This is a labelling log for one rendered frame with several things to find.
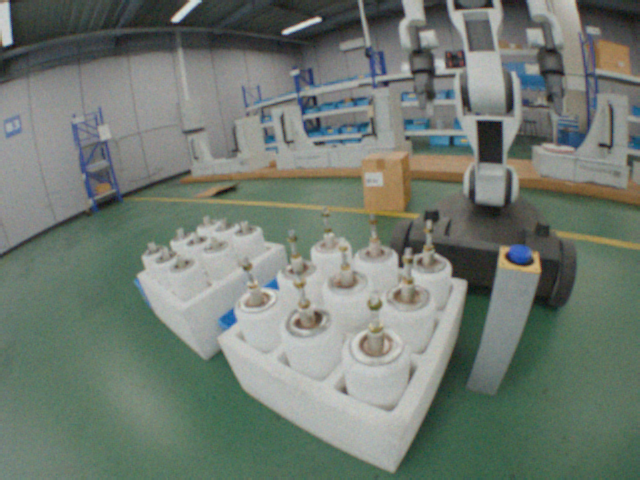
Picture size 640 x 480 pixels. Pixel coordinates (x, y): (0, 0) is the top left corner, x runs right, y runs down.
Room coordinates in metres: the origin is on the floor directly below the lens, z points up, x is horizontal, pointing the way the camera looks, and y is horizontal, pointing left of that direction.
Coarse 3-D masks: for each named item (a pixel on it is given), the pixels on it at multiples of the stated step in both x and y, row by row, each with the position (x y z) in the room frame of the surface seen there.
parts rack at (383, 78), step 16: (368, 48) 5.17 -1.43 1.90; (384, 64) 5.56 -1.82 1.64; (304, 80) 6.56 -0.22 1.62; (368, 80) 5.22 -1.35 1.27; (384, 80) 5.50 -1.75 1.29; (400, 80) 5.40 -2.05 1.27; (288, 96) 6.48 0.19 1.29; (304, 96) 6.92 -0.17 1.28; (256, 112) 7.69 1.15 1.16; (304, 112) 6.34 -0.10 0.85; (320, 112) 5.98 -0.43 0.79; (336, 112) 5.73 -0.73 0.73; (352, 112) 6.15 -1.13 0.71; (304, 128) 6.29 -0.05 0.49; (272, 144) 6.96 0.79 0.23; (320, 144) 6.73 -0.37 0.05
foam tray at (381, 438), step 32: (448, 320) 0.34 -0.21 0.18; (224, 352) 0.40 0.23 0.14; (256, 352) 0.35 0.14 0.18; (448, 352) 0.35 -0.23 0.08; (256, 384) 0.35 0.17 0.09; (288, 384) 0.27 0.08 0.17; (320, 384) 0.26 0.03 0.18; (416, 384) 0.23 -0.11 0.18; (288, 416) 0.30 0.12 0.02; (320, 416) 0.24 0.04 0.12; (352, 416) 0.20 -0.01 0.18; (384, 416) 0.19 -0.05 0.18; (416, 416) 0.20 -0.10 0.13; (352, 448) 0.20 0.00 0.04; (384, 448) 0.17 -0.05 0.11
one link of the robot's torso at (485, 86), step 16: (448, 0) 0.82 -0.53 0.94; (496, 0) 0.70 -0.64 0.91; (464, 16) 0.76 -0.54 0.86; (480, 16) 0.73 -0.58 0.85; (496, 16) 0.68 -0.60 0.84; (464, 32) 0.73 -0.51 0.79; (480, 32) 0.74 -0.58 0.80; (496, 32) 0.67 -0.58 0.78; (480, 48) 0.74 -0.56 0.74; (496, 48) 0.66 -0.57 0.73; (480, 64) 0.69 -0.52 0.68; (496, 64) 0.66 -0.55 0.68; (464, 80) 0.70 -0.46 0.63; (480, 80) 0.67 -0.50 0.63; (496, 80) 0.64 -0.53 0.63; (464, 96) 0.71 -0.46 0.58; (480, 96) 0.68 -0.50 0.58; (496, 96) 0.65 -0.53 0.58; (512, 96) 0.63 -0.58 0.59; (480, 112) 0.72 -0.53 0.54; (496, 112) 0.69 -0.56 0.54
